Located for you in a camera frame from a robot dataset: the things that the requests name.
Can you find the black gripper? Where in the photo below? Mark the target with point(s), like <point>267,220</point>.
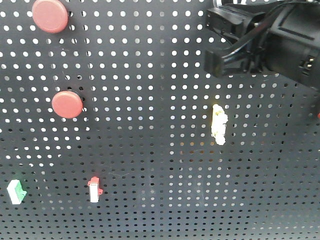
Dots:
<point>290,46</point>

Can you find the lower red push button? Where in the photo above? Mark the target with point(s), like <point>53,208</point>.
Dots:
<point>67,104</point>

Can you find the red push button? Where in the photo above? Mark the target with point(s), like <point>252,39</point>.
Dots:
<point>50,16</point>
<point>67,104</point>

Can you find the upper red push button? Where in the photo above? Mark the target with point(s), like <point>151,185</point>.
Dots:
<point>50,16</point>

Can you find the black perforated pegboard panel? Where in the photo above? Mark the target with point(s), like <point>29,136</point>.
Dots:
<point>145,131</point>

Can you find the black rotary knob with ring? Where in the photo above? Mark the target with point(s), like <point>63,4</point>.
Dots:
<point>217,3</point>

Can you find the yellow toggle switch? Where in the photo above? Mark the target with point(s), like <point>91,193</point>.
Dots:
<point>218,124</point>

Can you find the white red rocker switch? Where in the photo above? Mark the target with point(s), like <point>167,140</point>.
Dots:
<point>94,189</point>

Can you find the white green rocker switch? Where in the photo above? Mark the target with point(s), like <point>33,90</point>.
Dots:
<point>16,192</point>

